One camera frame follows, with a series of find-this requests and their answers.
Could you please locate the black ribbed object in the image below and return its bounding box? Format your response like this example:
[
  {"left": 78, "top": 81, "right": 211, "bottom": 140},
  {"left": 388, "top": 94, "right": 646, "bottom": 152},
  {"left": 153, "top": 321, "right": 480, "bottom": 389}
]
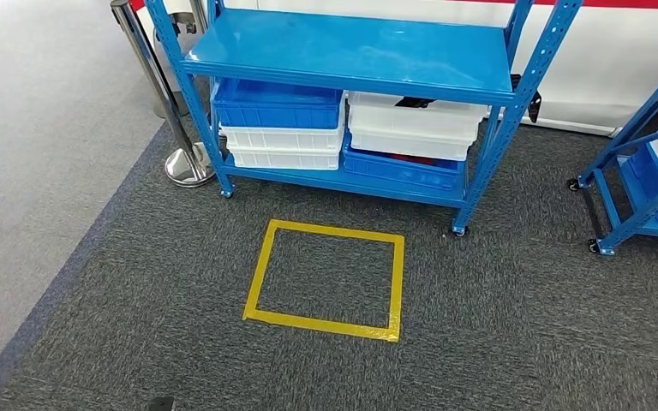
[{"left": 509, "top": 74, "right": 543, "bottom": 124}]

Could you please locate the red barrier belt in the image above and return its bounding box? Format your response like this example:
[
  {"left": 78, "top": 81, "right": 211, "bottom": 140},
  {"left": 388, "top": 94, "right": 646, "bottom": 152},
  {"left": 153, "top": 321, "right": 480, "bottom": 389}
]
[{"left": 464, "top": 0, "right": 658, "bottom": 11}]

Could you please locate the white car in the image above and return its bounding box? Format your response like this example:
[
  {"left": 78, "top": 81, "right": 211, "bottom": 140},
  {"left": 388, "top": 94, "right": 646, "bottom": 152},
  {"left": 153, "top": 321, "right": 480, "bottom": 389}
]
[{"left": 130, "top": 0, "right": 658, "bottom": 139}]

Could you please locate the blue metal shelf rack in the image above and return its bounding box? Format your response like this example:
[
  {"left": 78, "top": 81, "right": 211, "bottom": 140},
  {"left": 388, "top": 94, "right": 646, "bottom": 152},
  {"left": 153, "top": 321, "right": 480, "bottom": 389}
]
[
  {"left": 567, "top": 50, "right": 658, "bottom": 257},
  {"left": 144, "top": 0, "right": 584, "bottom": 238}
]

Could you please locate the red object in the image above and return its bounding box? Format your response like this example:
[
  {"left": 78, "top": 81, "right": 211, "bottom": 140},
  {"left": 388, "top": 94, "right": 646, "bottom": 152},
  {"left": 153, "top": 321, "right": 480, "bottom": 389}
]
[{"left": 388, "top": 152, "right": 437, "bottom": 167}]

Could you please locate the chrome base stanchion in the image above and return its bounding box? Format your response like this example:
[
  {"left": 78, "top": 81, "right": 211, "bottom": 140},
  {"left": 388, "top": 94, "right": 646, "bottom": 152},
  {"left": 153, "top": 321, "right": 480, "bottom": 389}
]
[{"left": 110, "top": 0, "right": 217, "bottom": 189}]

